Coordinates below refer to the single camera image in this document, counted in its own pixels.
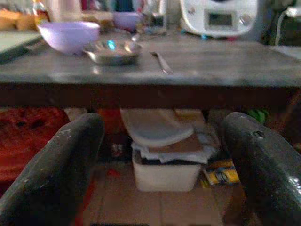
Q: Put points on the large purple plastic bowl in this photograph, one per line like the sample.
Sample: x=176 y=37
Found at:
x=68 y=37

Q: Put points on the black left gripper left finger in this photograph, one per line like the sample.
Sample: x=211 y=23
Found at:
x=54 y=169

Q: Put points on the white plastic lid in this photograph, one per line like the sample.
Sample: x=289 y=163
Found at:
x=155 y=129

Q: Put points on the yellow and blue packet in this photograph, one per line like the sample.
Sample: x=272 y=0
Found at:
x=222 y=174

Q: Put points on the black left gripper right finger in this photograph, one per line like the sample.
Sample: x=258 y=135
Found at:
x=263 y=164

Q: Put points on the white kitchen appliance with display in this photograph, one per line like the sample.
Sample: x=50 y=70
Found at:
x=218 y=17

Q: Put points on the dark wooden table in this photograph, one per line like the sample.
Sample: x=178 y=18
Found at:
x=150 y=94

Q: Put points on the clear drinking glass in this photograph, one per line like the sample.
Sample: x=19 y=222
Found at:
x=157 y=20

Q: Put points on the green cutting board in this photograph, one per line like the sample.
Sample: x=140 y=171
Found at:
x=14 y=43

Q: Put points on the small purple plastic bowl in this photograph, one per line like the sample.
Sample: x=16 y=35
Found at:
x=127 y=20

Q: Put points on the steel spoon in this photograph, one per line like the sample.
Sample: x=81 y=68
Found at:
x=162 y=62

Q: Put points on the red cloth bag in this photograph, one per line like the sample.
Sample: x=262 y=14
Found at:
x=26 y=141

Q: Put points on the shallow steel plate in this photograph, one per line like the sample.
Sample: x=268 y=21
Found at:
x=115 y=53

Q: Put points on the brown cardboard sheet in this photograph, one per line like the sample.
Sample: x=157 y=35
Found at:
x=181 y=144

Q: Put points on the white plastic storage box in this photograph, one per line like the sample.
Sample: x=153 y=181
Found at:
x=164 y=176

